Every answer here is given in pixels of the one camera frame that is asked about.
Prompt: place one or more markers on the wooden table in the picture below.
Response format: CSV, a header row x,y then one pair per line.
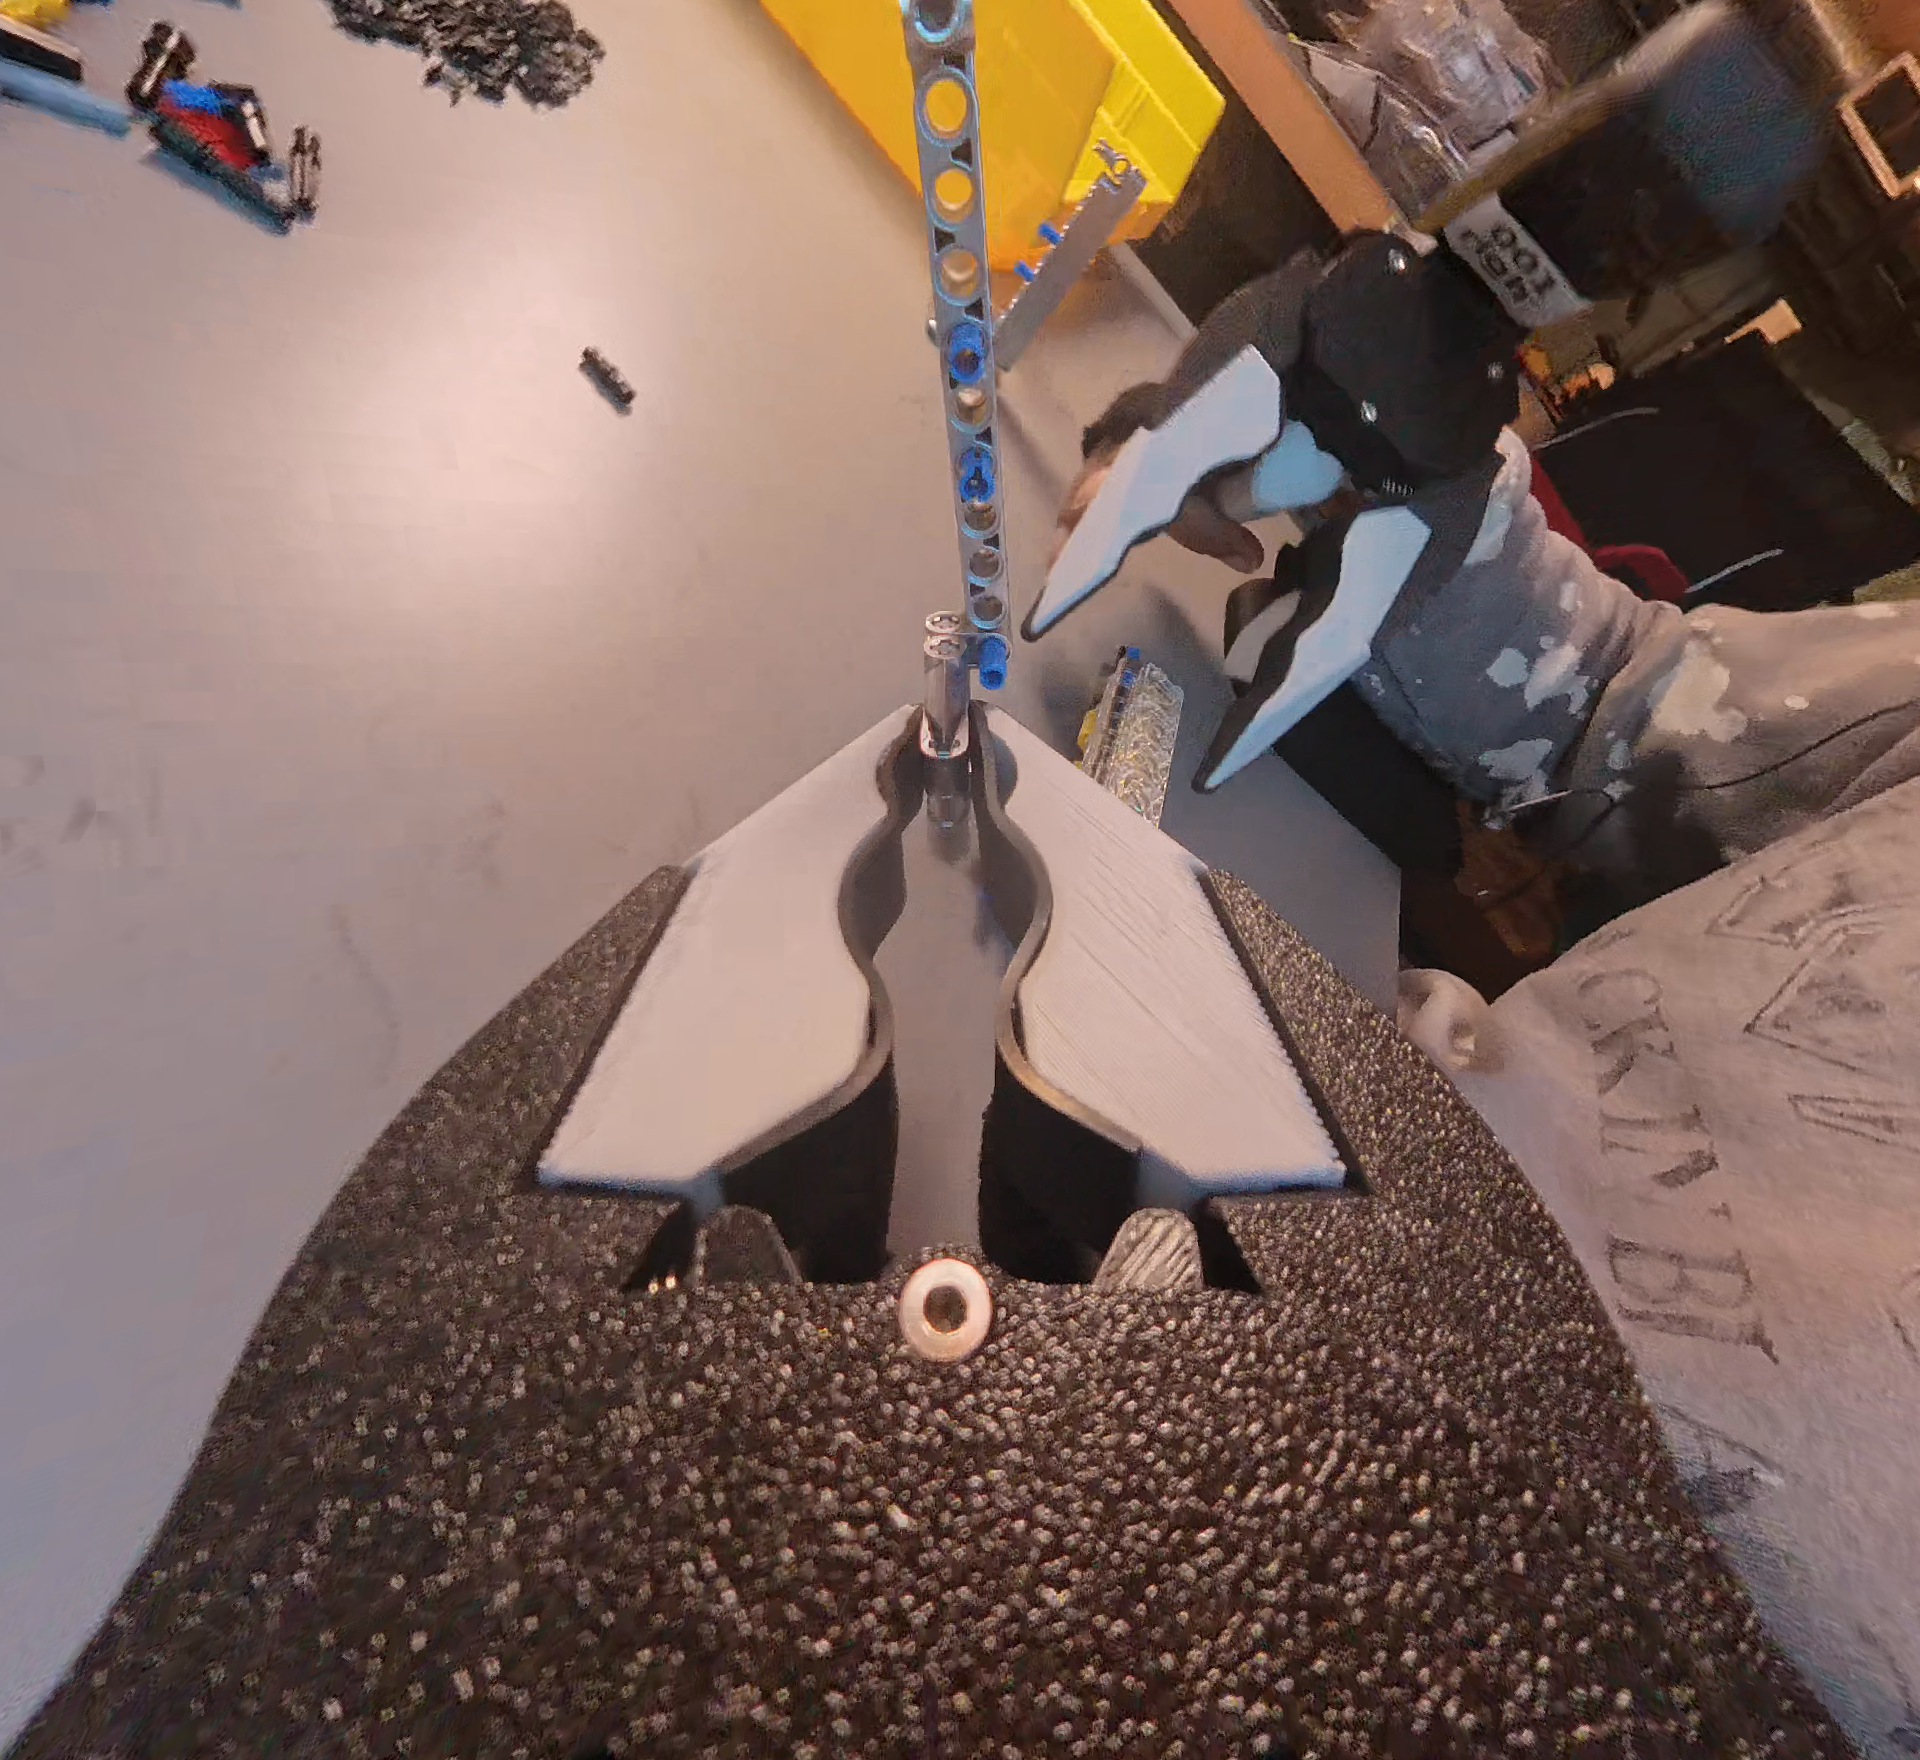
x,y
1245,36

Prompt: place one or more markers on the pile of black pins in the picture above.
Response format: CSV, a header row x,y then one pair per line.
x,y
480,36

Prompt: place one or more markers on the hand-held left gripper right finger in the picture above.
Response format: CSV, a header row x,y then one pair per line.
x,y
1170,1026

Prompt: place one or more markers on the clear engine block yellow crankshaft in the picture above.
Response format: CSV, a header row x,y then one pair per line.
x,y
1136,740

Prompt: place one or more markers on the grey beam with motor block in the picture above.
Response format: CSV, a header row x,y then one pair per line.
x,y
959,261

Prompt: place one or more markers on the grey beam with small bracket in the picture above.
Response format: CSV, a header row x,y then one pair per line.
x,y
1066,261

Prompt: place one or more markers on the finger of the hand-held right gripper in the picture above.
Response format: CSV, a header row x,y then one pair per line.
x,y
1349,606
1170,457

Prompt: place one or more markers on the clear plastic bags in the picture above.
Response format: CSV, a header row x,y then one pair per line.
x,y
1441,49

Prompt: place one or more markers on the black loose pin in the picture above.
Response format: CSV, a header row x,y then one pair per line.
x,y
610,379

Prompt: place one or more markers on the person's right forearm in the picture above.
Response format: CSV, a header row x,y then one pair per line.
x,y
1574,681

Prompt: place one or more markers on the pile of mixed brick parts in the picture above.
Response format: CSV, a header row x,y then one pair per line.
x,y
196,125

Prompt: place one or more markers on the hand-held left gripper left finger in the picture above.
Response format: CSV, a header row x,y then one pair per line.
x,y
720,1026

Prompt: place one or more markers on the person's right hand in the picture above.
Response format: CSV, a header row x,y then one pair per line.
x,y
1223,531

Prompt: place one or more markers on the person's torso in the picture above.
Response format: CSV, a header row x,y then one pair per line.
x,y
1726,1189

